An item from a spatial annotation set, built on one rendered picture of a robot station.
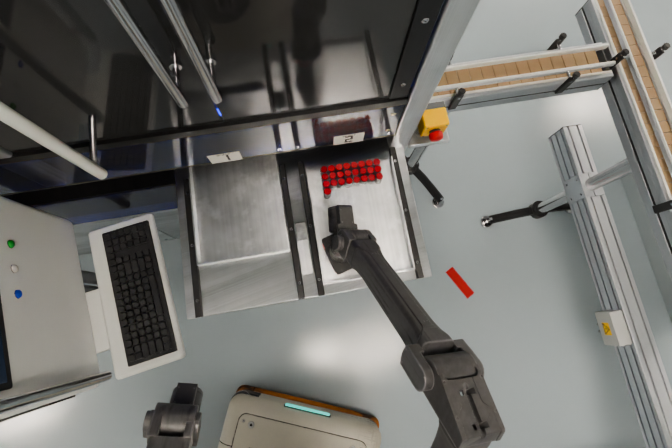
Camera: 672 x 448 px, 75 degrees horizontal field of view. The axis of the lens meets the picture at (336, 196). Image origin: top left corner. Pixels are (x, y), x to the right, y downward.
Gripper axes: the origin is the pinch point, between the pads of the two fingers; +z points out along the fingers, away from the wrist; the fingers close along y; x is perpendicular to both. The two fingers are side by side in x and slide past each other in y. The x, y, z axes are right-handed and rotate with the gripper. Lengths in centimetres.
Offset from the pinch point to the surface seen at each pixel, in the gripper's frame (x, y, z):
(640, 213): -153, -35, 85
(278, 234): 13.0, 13.5, 4.2
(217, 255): 31.2, 15.2, 4.3
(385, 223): -16.9, 3.4, 4.0
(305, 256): 8.4, 4.4, 4.2
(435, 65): -31, 23, -43
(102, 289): 67, 22, 12
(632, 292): -95, -53, 38
